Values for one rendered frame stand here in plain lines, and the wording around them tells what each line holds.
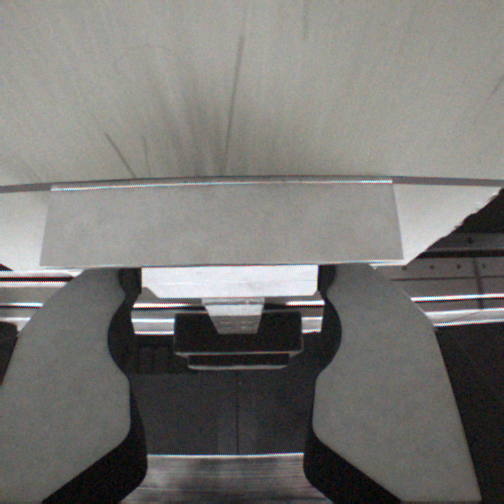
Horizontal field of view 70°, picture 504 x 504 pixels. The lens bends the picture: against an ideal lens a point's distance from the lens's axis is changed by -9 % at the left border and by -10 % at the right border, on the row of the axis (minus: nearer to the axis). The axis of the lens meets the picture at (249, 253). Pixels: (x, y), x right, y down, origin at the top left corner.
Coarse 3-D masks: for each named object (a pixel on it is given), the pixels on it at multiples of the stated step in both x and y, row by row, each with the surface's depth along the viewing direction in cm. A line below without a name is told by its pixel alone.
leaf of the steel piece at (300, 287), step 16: (160, 288) 20; (176, 288) 20; (192, 288) 20; (208, 288) 20; (224, 288) 20; (240, 288) 20; (256, 288) 20; (272, 288) 20; (288, 288) 20; (304, 288) 20
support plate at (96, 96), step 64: (0, 0) 4; (64, 0) 5; (128, 0) 5; (192, 0) 5; (256, 0) 5; (320, 0) 5; (384, 0) 5; (448, 0) 5; (0, 64) 5; (64, 64) 6; (128, 64) 6; (192, 64) 6; (256, 64) 6; (320, 64) 6; (384, 64) 6; (448, 64) 6; (0, 128) 7; (64, 128) 7; (128, 128) 7; (192, 128) 8; (256, 128) 8; (320, 128) 8; (384, 128) 8; (448, 128) 8; (448, 192) 10; (0, 256) 15
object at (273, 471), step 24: (168, 456) 16; (192, 456) 16; (216, 456) 16; (240, 456) 16; (264, 456) 16; (288, 456) 16; (144, 480) 16; (168, 480) 16; (192, 480) 16; (216, 480) 16; (240, 480) 16; (264, 480) 16; (288, 480) 16
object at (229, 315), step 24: (216, 312) 25; (240, 312) 25; (264, 312) 37; (288, 312) 37; (192, 336) 36; (216, 336) 36; (240, 336) 36; (264, 336) 36; (288, 336) 36; (192, 360) 36; (216, 360) 36; (240, 360) 36; (264, 360) 36; (288, 360) 36
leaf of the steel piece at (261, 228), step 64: (64, 192) 9; (128, 192) 9; (192, 192) 9; (256, 192) 9; (320, 192) 9; (384, 192) 9; (64, 256) 9; (128, 256) 9; (192, 256) 9; (256, 256) 9; (320, 256) 9; (384, 256) 9
